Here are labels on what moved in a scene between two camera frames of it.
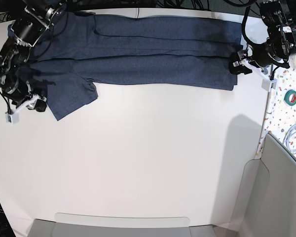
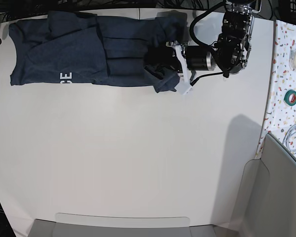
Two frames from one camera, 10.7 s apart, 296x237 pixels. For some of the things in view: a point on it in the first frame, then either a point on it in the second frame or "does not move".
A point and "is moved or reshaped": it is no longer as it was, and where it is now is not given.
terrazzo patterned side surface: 285,119 does not move
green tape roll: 295,97 does not move
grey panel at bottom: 82,225 does not move
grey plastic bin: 271,201 does not move
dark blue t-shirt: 81,50 is moved or reshaped
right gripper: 263,57 -> 193,58
